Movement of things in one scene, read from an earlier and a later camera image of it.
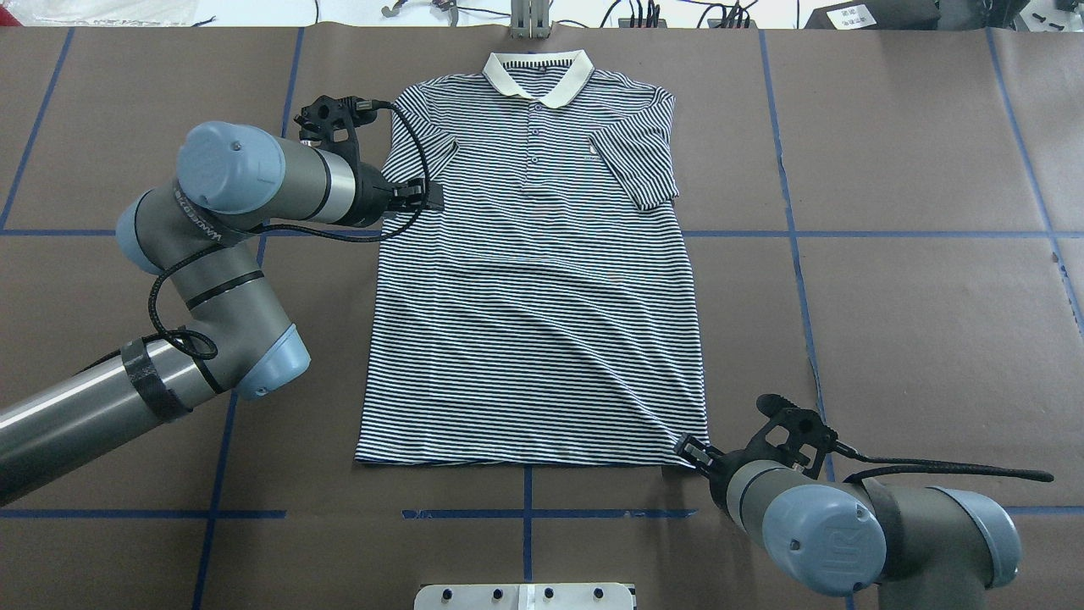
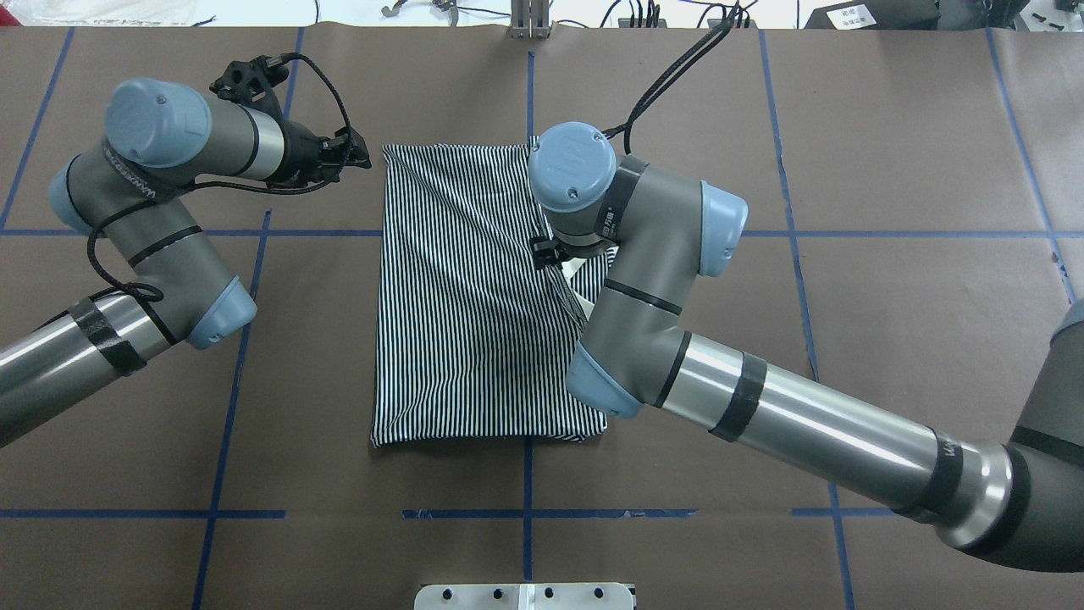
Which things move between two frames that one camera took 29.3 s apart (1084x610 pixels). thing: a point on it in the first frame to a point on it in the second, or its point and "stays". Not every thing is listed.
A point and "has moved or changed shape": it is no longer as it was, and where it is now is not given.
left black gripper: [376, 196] to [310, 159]
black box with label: [876, 14] stays
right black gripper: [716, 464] to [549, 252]
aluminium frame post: [529, 19] stays
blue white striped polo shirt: [548, 315] has moved or changed shape
